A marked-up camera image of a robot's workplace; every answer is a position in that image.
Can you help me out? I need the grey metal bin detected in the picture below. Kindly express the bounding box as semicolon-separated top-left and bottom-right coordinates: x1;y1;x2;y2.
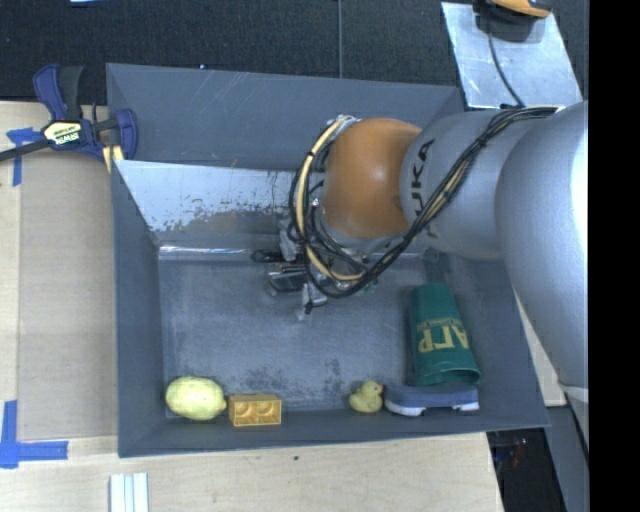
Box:
104;62;552;459

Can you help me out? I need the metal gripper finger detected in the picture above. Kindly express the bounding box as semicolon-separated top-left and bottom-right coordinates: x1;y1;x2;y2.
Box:
264;264;307;298
251;248;297;265

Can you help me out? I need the yellow rubber duck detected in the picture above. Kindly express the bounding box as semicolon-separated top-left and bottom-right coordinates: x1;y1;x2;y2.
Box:
347;379;386;415

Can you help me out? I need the yellow lemon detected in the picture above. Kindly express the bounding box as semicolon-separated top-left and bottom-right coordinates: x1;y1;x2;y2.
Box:
164;375;228;422

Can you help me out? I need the yellow toy brick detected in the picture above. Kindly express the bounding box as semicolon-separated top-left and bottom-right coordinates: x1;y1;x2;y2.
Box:
227;392;283;428

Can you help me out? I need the pale wood board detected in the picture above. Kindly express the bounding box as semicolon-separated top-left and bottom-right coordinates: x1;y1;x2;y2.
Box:
17;149;121;442

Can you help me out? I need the green cup with yellow print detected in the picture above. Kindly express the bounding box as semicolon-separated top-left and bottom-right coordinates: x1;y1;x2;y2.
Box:
406;282;483;388

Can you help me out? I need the blue and white sponge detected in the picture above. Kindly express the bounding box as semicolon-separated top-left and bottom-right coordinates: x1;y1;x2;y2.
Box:
383;381;481;418

